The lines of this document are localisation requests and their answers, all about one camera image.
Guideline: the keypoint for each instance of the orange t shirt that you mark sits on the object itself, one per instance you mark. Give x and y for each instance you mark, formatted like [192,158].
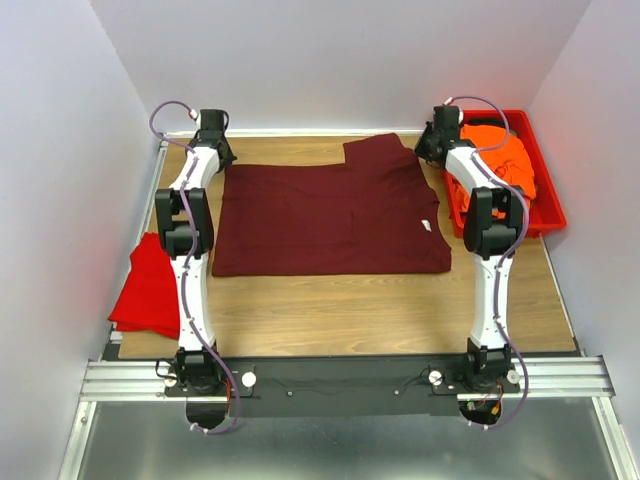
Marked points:
[511,162]

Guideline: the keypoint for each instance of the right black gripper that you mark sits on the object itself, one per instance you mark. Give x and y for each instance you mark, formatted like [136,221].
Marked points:
[419,148]

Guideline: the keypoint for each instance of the maroon t shirt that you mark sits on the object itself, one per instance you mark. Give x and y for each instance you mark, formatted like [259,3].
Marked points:
[372,214]

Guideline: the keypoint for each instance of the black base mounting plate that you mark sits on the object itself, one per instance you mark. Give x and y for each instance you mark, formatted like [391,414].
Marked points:
[340,386]

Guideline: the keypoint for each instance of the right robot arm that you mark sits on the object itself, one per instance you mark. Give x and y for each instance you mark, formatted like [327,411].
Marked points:
[496,222]

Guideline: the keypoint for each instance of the red plastic bin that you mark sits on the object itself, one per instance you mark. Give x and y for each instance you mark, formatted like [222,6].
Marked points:
[546,214]

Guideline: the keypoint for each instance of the aluminium frame rail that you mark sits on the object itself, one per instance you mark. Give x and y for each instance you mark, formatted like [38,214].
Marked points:
[142,381]

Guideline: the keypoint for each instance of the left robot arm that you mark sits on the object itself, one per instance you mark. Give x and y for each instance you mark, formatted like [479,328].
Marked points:
[186,233]

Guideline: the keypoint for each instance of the folded red t shirt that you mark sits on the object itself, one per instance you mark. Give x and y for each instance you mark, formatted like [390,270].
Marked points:
[148,300]

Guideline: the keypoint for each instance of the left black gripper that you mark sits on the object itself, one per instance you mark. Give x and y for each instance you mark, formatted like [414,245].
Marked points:
[229,157]

